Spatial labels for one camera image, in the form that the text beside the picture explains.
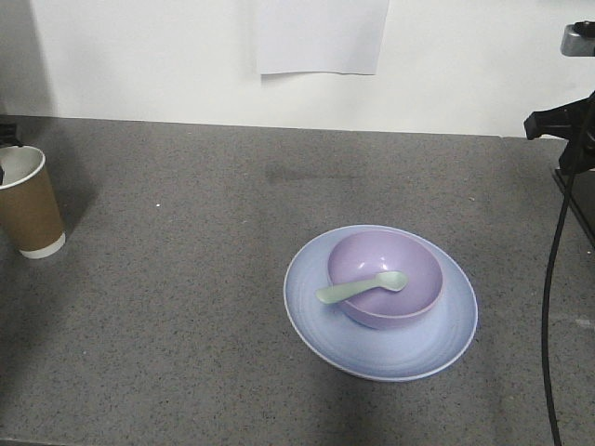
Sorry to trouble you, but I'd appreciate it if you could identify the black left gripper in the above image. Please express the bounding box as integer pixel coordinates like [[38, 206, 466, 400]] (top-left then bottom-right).
[[0, 124, 21, 148]]

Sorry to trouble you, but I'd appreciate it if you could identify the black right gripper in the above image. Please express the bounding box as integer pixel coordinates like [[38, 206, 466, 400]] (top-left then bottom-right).
[[523, 94, 594, 175]]

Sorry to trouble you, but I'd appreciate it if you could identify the pale green plastic spoon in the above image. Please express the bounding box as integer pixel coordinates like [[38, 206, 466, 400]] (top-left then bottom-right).
[[315, 271, 409, 305]]

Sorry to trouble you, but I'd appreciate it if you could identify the purple plastic bowl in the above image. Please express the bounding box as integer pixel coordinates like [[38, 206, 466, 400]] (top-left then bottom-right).
[[315, 230, 444, 329]]

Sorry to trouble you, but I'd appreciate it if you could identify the brown paper cup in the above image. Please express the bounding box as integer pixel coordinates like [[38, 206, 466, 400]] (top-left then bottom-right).
[[1, 146, 66, 259]]

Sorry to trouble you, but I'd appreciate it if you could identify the light blue plate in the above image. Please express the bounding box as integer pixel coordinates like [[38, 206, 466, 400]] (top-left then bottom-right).
[[284, 225, 478, 382]]

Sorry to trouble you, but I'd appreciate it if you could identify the black induction cooktop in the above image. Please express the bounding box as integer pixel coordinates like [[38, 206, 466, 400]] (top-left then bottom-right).
[[553, 169, 594, 251]]

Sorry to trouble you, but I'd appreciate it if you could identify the white paper sheet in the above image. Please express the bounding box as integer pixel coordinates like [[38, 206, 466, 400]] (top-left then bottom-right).
[[255, 0, 390, 75]]

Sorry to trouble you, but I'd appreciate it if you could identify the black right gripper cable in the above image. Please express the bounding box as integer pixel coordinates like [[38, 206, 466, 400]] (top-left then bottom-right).
[[541, 99, 595, 446]]

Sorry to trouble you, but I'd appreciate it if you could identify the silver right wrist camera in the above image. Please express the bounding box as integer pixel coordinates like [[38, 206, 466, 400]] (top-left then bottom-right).
[[561, 20, 595, 57]]

